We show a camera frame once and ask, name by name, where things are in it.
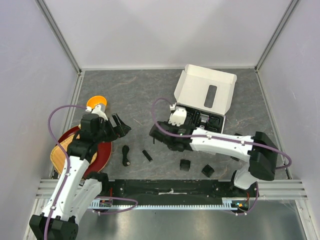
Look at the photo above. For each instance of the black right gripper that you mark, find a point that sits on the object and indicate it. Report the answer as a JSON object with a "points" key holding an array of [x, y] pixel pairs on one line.
{"points": [[169, 125]]}

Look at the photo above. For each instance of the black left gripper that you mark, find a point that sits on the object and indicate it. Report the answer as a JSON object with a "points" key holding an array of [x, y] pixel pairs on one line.
{"points": [[124, 128]]}

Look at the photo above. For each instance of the black silver hair clipper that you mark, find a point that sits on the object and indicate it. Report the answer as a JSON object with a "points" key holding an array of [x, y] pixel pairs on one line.
{"points": [[204, 121]]}

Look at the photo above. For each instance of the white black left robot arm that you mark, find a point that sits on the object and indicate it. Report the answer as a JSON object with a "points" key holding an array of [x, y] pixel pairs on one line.
{"points": [[60, 218]]}

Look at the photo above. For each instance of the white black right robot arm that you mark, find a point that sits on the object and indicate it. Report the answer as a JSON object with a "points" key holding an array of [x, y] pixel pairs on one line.
{"points": [[258, 151]]}

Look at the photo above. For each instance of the black comb guard left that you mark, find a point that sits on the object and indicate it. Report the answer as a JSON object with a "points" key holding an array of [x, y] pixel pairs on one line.
{"points": [[184, 165]]}

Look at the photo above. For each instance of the black comb guard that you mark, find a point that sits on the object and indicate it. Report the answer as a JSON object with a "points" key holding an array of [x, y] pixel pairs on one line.
{"points": [[207, 171], [235, 158], [184, 165]]}

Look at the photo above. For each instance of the red round tray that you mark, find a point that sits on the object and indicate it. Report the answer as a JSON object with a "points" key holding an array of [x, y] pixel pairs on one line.
{"points": [[99, 160]]}

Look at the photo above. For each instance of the black cylindrical battery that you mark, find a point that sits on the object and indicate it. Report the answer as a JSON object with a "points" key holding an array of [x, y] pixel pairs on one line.
{"points": [[146, 154]]}

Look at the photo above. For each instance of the black plastic tray insert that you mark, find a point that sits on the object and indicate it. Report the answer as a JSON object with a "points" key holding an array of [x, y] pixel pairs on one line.
{"points": [[215, 122]]}

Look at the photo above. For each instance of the orange plastic bowl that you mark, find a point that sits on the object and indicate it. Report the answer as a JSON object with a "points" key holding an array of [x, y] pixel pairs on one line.
{"points": [[97, 100]]}

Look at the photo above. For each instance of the black comb guard middle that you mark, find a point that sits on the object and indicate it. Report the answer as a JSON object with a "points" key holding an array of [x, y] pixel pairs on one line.
{"points": [[207, 171]]}

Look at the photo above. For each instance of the white cardboard box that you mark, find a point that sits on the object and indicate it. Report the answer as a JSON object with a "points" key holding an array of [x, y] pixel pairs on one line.
{"points": [[205, 89]]}

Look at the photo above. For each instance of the black comb guard right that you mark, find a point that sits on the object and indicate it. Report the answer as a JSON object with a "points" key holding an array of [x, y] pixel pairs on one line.
{"points": [[235, 158]]}

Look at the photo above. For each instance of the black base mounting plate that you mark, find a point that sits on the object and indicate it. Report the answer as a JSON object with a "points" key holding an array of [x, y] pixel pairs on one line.
{"points": [[174, 192]]}

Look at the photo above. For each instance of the woven bamboo tray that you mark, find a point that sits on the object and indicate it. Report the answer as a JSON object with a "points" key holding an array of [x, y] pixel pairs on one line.
{"points": [[57, 156]]}

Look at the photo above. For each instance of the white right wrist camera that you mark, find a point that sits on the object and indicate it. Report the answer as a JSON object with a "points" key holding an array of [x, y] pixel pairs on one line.
{"points": [[178, 115]]}

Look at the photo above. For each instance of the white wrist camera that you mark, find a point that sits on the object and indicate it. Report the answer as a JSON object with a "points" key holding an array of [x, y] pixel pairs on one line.
{"points": [[99, 110], [178, 115]]}

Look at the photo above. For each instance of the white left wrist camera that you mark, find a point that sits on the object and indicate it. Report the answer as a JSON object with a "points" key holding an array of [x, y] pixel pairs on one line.
{"points": [[99, 110]]}

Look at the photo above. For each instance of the grey slotted cable duct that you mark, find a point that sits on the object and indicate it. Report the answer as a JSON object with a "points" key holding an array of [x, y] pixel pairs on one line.
{"points": [[101, 204]]}

